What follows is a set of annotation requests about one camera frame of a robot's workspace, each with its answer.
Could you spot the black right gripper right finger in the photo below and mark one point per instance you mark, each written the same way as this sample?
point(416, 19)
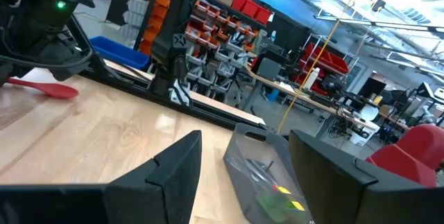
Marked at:
point(347, 199)

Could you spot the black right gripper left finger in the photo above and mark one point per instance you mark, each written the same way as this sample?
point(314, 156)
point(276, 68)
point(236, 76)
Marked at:
point(138, 203)

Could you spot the red silicone spoon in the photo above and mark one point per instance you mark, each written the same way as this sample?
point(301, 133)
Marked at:
point(55, 90)

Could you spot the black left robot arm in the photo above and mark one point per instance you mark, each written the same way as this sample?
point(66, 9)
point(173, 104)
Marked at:
point(34, 26)

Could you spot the grey translucent plastic bin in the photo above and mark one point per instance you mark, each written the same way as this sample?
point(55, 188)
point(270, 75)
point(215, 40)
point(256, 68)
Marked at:
point(243, 168)

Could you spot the white bottle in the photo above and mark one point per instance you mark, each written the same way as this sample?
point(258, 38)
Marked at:
point(311, 78)

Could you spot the large red storage bin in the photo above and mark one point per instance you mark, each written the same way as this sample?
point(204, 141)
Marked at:
point(317, 52)
point(338, 64)

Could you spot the wooden background desk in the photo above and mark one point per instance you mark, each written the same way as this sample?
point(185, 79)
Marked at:
point(270, 80)

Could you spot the blue plastic tub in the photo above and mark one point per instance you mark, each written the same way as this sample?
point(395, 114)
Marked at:
point(118, 52)

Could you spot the black grey desktop device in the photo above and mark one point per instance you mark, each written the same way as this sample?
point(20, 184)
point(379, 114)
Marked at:
point(266, 68)

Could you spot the small spray bottle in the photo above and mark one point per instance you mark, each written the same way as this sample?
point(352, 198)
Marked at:
point(273, 36)

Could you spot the parts rack with orange bins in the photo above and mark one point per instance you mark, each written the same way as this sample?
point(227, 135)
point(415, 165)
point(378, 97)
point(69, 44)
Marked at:
point(222, 43)

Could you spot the small red storage bin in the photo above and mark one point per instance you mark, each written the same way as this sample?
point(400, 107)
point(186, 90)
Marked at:
point(263, 16)
point(250, 9)
point(239, 0)

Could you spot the silver frame bracket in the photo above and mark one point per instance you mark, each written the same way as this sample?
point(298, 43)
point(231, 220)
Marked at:
point(179, 94)

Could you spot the black aluminium table frame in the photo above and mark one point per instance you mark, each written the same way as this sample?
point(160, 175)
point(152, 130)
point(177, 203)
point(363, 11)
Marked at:
point(173, 43)

